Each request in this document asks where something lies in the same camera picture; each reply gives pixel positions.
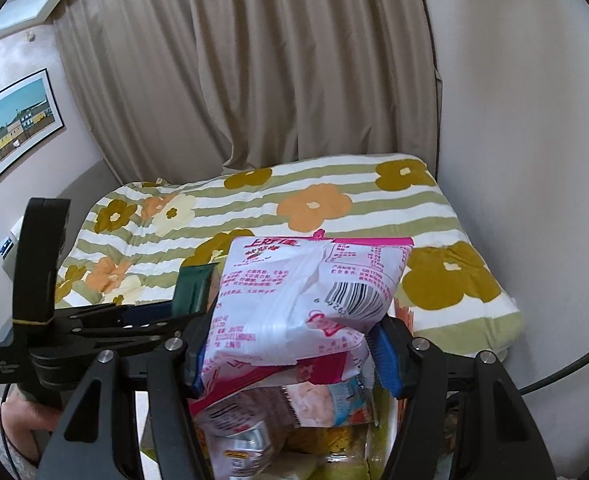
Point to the green cardboard box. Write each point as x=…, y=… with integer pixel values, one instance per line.
x=378, y=442

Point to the blue white small box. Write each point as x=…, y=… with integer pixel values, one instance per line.
x=8, y=254

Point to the framed houses picture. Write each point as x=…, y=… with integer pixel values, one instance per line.
x=29, y=115

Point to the yellow waffle snack pack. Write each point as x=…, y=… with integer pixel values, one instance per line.
x=327, y=441

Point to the shrimp flavour snack bag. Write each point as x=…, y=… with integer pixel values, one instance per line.
x=335, y=405

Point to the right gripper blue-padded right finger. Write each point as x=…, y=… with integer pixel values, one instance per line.
x=496, y=436

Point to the pale green chip bag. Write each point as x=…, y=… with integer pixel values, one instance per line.
x=305, y=466

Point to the beige window curtain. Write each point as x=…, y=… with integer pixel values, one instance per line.
x=191, y=89

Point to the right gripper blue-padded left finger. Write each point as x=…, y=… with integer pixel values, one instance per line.
x=109, y=417

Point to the person's left hand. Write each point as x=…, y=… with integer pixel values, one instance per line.
x=22, y=418

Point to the grey headboard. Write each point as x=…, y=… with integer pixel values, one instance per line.
x=85, y=191

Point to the pink white snack bag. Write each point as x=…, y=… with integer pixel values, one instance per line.
x=298, y=302

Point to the pink red snack bag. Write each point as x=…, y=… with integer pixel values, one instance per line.
x=244, y=432

